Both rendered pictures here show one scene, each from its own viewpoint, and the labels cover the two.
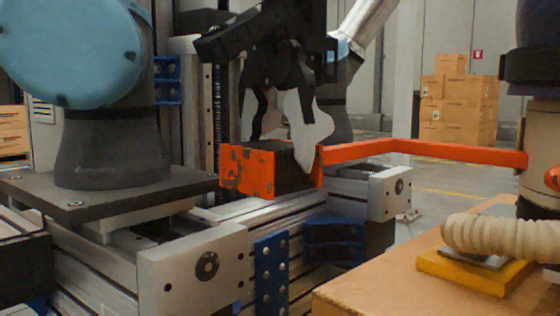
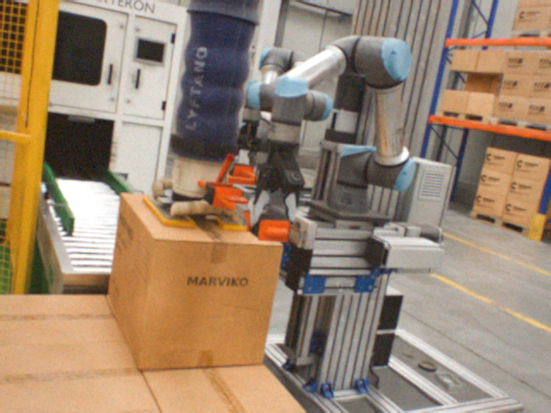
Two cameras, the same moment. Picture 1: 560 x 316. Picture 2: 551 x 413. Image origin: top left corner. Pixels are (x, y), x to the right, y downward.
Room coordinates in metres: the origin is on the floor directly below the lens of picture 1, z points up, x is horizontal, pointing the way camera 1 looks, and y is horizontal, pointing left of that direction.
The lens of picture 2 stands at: (1.31, -2.11, 1.37)
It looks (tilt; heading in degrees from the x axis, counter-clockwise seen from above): 10 degrees down; 109
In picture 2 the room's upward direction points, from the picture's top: 10 degrees clockwise
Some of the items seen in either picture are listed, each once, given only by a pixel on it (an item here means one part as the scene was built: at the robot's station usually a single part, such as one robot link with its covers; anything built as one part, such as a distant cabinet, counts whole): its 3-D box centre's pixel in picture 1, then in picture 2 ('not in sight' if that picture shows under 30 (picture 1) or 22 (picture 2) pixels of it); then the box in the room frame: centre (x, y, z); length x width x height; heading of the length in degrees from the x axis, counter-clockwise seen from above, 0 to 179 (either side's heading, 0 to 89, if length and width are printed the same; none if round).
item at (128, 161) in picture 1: (113, 141); not in sight; (0.56, 0.22, 1.09); 0.15 x 0.15 x 0.10
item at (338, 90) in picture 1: (321, 67); (357, 163); (0.94, -0.10, 1.20); 0.13 x 0.12 x 0.14; 165
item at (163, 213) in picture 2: not in sight; (167, 207); (0.41, -0.46, 0.97); 0.34 x 0.10 x 0.05; 134
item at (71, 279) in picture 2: not in sight; (152, 280); (0.22, -0.14, 0.58); 0.70 x 0.03 x 0.06; 46
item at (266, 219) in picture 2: not in sight; (267, 226); (0.89, -0.83, 1.07); 0.08 x 0.07 x 0.05; 134
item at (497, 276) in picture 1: (508, 228); (221, 211); (0.55, -0.33, 0.97); 0.34 x 0.10 x 0.05; 134
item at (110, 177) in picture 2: not in sight; (134, 196); (-0.70, 1.11, 0.60); 1.60 x 0.10 x 0.09; 136
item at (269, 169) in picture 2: not in sight; (276, 166); (0.88, -0.80, 1.22); 0.09 x 0.08 x 0.12; 134
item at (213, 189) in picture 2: not in sight; (223, 195); (0.65, -0.57, 1.07); 0.10 x 0.08 x 0.06; 44
